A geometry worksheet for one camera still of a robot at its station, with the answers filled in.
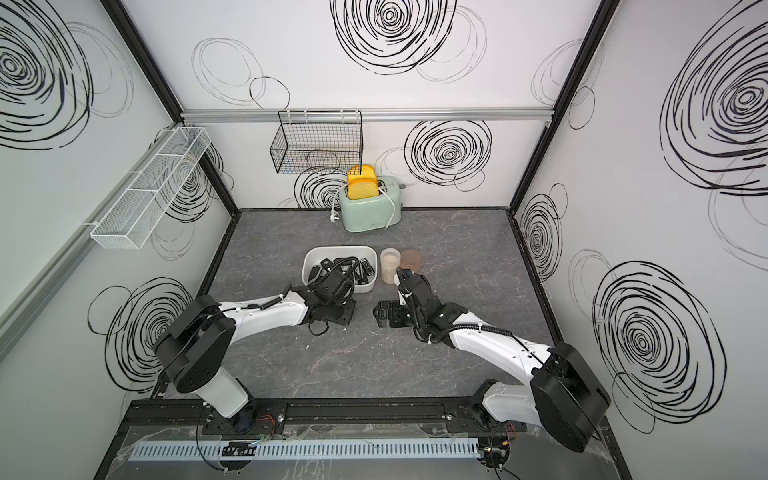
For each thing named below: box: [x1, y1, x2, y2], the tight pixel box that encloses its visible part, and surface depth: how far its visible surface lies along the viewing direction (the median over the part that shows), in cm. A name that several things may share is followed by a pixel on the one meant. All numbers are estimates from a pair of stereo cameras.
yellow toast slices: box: [347, 164, 379, 200], surface depth 103 cm
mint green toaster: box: [339, 176, 406, 233], surface depth 107 cm
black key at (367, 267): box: [360, 257, 375, 276], surface depth 102 cm
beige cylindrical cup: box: [380, 247, 401, 284], surface depth 95 cm
